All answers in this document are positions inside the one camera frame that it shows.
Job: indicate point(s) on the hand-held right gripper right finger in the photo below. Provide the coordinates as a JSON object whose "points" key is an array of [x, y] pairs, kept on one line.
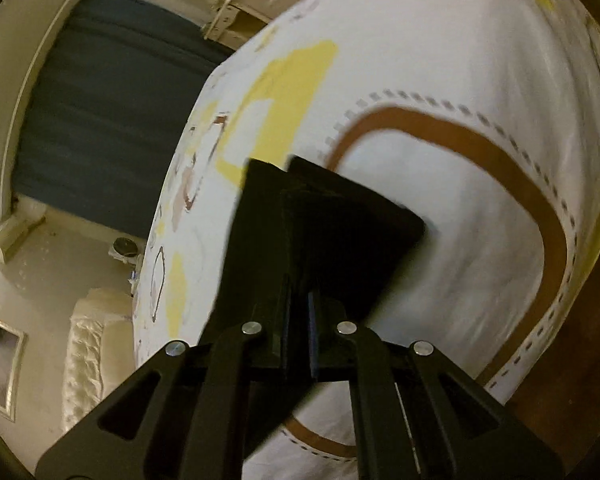
{"points": [[315, 342]]}

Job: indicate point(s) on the printed white bed sheet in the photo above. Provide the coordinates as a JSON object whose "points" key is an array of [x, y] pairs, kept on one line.
{"points": [[430, 85]]}

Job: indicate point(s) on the white air conditioner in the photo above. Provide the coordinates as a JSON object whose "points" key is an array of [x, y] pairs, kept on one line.
{"points": [[12, 242]]}

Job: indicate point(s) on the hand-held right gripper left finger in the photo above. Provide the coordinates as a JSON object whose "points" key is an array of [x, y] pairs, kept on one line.
{"points": [[284, 332]]}

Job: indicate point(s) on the framed wall picture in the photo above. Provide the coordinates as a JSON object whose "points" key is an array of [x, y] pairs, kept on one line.
{"points": [[18, 360]]}

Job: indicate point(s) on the white tufted headboard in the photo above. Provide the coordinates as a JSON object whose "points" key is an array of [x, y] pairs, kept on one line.
{"points": [[90, 350]]}

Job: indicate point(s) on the white dressing table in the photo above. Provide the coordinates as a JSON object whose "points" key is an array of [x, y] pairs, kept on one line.
{"points": [[230, 12]]}

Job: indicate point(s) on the black pants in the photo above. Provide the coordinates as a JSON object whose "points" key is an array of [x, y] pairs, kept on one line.
{"points": [[320, 230]]}

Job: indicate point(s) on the dark blue curtain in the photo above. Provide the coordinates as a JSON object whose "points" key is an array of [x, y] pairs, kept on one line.
{"points": [[105, 110]]}

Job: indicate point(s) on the round dark clock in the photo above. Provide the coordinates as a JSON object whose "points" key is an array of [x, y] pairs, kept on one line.
{"points": [[124, 246]]}

